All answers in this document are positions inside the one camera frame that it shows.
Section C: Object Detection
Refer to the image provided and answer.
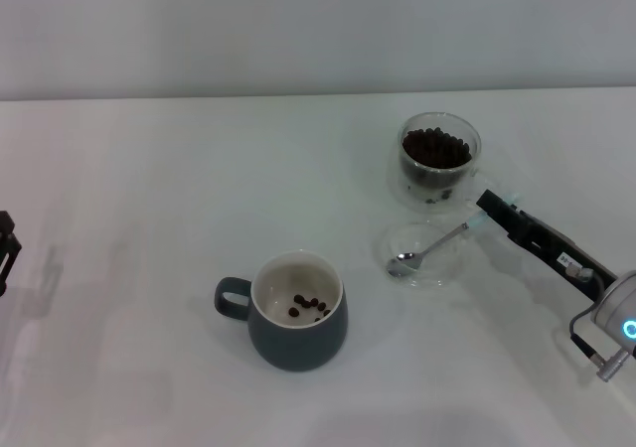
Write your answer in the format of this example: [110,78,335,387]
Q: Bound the dark blue-grey ceramic mug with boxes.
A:
[214,249,349,373]

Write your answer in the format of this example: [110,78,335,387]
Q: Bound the coffee beans in glass cup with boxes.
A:
[400,127,473,169]

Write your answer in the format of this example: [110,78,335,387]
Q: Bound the coffee beans in mug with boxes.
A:
[287,293,333,324]

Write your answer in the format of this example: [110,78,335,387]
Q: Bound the right arm cable with plug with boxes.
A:
[569,307,636,383]

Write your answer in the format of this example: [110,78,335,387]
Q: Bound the steel spoon with blue handle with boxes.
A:
[386,192,522,279]

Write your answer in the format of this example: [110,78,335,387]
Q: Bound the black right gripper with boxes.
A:
[475,188,620,303]

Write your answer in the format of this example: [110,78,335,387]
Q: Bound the clear glass dish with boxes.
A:
[380,220,466,289]

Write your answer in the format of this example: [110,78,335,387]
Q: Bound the double-walled glass cup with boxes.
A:
[386,111,498,214]

